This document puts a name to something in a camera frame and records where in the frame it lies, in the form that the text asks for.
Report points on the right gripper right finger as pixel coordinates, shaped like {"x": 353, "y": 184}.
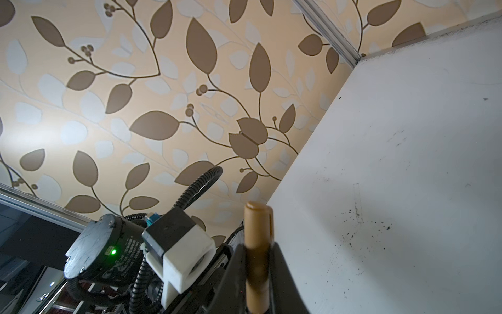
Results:
{"x": 284, "y": 295}

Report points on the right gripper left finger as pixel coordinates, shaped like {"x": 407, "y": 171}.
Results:
{"x": 230, "y": 296}

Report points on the brown pen cap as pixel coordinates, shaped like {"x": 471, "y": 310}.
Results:
{"x": 258, "y": 239}

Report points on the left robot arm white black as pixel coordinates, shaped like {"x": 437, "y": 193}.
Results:
{"x": 106, "y": 266}

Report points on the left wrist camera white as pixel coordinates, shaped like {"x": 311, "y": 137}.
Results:
{"x": 178, "y": 251}

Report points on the aluminium frame left post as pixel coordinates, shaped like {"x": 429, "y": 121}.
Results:
{"x": 329, "y": 31}

